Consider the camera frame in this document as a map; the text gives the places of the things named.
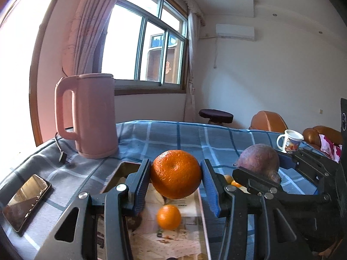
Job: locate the black smartphone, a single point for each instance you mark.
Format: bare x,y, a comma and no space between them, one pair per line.
24,201

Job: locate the dark round stool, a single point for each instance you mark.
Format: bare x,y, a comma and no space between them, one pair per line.
216,117

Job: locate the wooden door frame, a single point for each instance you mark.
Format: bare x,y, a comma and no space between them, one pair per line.
7,7

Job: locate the window with brown frame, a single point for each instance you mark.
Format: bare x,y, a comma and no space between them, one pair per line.
143,45

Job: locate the large purple passion fruit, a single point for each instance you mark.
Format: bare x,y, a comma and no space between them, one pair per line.
261,159

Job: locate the large orange tangerine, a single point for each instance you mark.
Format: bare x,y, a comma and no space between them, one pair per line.
176,174

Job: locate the dark water chestnut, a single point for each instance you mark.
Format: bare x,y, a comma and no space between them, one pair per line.
134,222

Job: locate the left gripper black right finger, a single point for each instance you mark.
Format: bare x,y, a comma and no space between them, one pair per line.
276,236

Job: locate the pink curtain left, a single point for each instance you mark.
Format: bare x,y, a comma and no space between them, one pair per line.
86,29

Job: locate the pink electric kettle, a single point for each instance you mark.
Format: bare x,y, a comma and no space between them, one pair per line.
93,113

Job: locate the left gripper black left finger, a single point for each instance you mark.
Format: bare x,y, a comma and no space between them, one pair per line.
75,234

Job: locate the pink curtain right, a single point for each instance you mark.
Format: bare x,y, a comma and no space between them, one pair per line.
196,19

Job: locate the pink metal tin box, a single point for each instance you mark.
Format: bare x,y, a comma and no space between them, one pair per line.
188,241

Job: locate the small orange tangerine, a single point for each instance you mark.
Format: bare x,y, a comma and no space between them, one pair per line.
236,184

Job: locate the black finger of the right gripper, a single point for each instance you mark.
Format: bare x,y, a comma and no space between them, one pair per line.
257,184
317,169

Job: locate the pink curtain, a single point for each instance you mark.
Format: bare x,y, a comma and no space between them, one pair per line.
196,19
86,29

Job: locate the white printed mug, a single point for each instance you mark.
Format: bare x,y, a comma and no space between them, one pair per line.
289,141

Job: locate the white air conditioner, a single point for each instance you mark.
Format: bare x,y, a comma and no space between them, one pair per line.
235,31

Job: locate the blue plaid tablecloth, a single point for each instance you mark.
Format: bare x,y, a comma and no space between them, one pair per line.
69,173

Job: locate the pink floral cloth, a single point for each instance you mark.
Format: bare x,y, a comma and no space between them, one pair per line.
332,150

